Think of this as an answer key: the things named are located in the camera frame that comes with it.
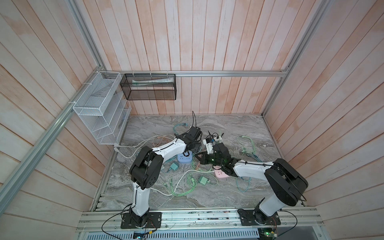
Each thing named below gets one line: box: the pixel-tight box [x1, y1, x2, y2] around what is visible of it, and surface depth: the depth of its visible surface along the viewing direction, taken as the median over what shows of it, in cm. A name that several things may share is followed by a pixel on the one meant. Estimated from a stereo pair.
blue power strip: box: [177, 150, 193, 164], surface depth 95 cm
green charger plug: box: [199, 176, 210, 185], surface depth 87 cm
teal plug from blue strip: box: [169, 162, 178, 171], surface depth 92 cm
